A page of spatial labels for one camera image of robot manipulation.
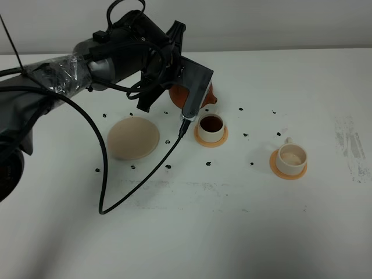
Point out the beige round teapot coaster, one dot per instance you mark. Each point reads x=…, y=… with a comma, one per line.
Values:
x=132, y=138

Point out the white teacup near teapot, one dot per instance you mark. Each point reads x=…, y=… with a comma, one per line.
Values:
x=211, y=127

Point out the orange coaster far right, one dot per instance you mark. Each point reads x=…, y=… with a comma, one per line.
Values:
x=275, y=170

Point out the orange coaster near teapot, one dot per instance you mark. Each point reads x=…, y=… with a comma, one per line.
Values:
x=200, y=141

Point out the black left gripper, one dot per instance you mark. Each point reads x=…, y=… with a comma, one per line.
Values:
x=171, y=47

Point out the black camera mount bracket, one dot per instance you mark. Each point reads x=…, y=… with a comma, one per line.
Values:
x=193, y=74

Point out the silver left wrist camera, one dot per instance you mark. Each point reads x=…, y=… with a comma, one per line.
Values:
x=197, y=94

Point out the brown clay teapot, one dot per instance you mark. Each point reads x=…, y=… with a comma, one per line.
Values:
x=178, y=96

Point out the white teacup far right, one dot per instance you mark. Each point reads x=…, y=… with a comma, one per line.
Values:
x=291, y=158

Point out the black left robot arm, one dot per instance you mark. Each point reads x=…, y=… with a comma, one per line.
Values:
x=132, y=55

